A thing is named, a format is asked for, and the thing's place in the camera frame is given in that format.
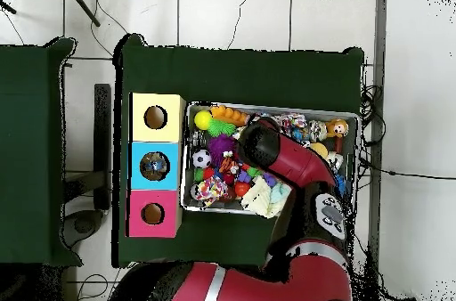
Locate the black flat panel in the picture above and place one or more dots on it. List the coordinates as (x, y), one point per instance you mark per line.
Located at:
(102, 137)

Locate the striped tiger plush toy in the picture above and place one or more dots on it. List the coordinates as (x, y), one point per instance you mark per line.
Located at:
(228, 165)

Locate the orange toy block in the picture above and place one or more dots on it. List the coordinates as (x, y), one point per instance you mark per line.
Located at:
(229, 114)

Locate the dark green tablecloth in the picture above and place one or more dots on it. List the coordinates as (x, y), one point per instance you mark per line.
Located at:
(231, 76)
(28, 137)

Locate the yellow ball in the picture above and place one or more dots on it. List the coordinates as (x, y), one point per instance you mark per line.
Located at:
(203, 119)

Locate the brown plush monkey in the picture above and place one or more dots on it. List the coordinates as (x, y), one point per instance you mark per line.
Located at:
(336, 128)

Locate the clear mesh bin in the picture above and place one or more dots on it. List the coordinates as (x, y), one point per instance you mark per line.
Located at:
(199, 206)

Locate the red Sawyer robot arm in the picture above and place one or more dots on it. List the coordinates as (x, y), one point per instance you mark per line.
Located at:
(295, 162)

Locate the purple spiky ball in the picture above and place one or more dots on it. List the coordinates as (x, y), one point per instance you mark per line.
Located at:
(221, 146)

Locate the black tripod leg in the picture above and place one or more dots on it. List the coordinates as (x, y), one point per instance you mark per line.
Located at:
(82, 4)
(9, 7)

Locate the colourful patterned cloth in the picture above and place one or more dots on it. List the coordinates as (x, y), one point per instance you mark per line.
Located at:
(211, 190)

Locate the cream knitted cloth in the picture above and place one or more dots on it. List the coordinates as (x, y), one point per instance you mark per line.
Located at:
(260, 197)

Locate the green spiky ball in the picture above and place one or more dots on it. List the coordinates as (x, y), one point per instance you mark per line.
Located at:
(221, 127)

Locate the small soccer ball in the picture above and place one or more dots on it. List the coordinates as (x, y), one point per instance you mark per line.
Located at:
(201, 158)

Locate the wooden box with three holes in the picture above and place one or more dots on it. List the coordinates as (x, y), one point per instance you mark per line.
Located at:
(167, 130)

